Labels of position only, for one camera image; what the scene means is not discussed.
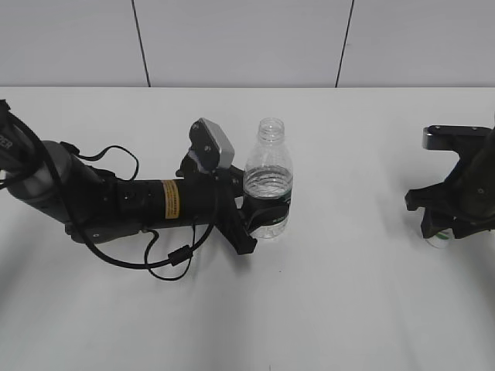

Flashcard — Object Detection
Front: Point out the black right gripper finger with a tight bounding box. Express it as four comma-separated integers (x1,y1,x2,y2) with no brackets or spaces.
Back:
452,219,494,239
421,208,454,239

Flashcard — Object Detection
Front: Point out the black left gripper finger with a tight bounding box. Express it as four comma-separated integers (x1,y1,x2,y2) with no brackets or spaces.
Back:
244,195,290,237

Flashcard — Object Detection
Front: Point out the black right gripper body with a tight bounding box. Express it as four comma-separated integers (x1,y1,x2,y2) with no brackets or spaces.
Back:
405,150,494,222

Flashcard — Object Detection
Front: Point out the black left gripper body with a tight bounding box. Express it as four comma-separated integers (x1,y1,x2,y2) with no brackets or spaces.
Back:
176,153,257,255

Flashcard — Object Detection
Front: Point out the white green bottle cap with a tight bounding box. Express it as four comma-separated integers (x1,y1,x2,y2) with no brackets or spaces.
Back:
425,229,454,249

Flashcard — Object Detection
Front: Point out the clear green-label water bottle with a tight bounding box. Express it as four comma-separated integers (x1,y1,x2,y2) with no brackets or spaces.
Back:
243,117,293,239

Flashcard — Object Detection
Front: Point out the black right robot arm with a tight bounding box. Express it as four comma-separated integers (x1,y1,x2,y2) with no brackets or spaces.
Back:
241,125,494,239

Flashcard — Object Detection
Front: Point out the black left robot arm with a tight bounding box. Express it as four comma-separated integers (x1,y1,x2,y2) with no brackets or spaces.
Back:
1,100,257,255

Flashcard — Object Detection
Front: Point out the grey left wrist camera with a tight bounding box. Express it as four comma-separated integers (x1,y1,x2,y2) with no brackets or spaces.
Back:
189,117,235,173

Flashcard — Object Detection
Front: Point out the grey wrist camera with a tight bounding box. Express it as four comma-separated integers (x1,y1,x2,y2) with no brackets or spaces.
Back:
189,117,235,173
422,125,492,152

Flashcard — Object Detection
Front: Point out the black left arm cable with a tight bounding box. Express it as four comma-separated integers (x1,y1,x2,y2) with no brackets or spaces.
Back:
0,99,217,281

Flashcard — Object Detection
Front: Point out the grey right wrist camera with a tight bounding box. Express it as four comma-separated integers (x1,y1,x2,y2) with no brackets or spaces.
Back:
422,125,492,152

